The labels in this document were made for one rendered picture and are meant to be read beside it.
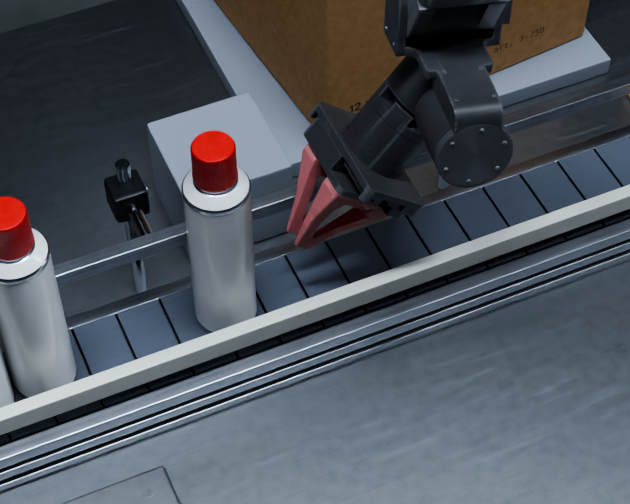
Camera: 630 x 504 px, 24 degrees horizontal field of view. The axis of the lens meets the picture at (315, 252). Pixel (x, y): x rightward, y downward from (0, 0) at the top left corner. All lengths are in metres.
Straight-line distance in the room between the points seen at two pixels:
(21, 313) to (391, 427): 0.33
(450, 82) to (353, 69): 0.30
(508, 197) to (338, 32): 0.21
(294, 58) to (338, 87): 0.06
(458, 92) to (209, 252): 0.23
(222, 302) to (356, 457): 0.17
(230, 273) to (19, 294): 0.17
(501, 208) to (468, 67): 0.27
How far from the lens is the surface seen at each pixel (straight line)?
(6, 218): 1.03
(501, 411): 1.23
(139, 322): 1.22
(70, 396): 1.14
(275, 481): 1.19
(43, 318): 1.10
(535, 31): 1.45
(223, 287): 1.15
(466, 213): 1.29
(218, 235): 1.10
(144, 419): 1.19
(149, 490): 1.13
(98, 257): 1.16
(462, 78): 1.04
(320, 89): 1.34
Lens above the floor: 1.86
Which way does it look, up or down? 51 degrees down
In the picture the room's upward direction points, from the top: straight up
